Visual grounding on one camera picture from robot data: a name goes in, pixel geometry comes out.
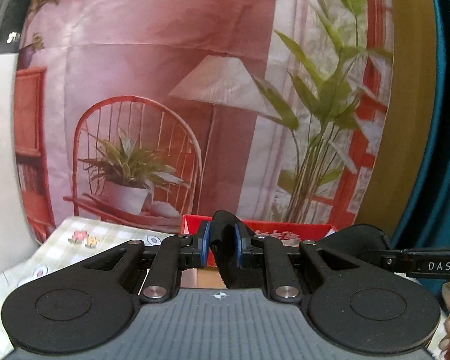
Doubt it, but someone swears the black soft cloth item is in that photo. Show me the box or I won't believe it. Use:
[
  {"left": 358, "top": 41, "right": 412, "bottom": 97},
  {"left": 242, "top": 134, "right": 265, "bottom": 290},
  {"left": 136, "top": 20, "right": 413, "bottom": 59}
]
[{"left": 209, "top": 210, "right": 263, "bottom": 289}]

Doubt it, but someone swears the printed living room backdrop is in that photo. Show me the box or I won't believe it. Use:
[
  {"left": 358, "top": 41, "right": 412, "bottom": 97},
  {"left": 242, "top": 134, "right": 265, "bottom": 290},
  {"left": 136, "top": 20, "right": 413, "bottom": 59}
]
[{"left": 13, "top": 0, "right": 393, "bottom": 241}]

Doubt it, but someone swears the teal curtain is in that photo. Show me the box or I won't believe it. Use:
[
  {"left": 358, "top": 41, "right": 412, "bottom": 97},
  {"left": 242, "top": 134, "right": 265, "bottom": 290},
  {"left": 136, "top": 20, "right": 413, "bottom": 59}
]
[{"left": 389, "top": 0, "right": 450, "bottom": 301}]

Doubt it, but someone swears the red strawberry cardboard box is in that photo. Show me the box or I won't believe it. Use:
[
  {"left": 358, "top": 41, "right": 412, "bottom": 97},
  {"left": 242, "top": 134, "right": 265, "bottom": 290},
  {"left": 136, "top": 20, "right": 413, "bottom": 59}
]
[{"left": 179, "top": 211, "right": 337, "bottom": 287}]

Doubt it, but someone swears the checkered bunny tablecloth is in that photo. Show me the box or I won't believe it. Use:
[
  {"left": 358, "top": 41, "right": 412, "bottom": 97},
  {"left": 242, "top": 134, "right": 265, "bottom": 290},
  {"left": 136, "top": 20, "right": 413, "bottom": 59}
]
[{"left": 0, "top": 217, "right": 168, "bottom": 359}]

